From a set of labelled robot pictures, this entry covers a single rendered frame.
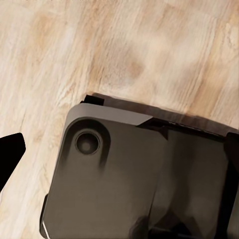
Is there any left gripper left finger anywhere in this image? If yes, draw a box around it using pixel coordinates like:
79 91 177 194
0 132 26 192

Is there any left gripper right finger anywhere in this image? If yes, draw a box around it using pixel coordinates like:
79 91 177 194
223 132 239 172

